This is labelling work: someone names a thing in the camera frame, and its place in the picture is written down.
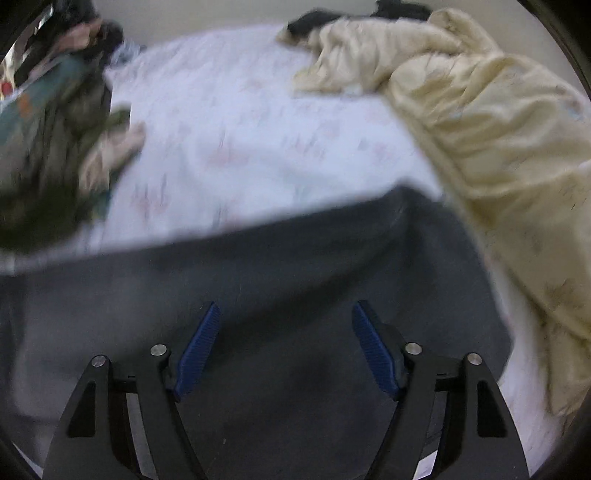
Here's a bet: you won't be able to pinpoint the pile of dark clothes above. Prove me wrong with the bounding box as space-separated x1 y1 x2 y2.
48 1 147 66

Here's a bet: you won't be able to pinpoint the dark grey sweatpants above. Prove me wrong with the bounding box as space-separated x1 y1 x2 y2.
1 186 512 479

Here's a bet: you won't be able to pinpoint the folded olive pants stack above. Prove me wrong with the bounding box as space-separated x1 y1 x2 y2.
1 72 146 252

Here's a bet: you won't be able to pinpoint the cream cartoon duvet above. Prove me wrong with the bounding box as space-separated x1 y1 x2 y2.
279 8 590 415

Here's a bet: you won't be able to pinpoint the white floral bed sheet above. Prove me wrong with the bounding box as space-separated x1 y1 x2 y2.
2 25 563 470

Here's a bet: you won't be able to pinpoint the black garment by duvet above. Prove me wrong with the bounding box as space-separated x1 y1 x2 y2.
287 0 433 38

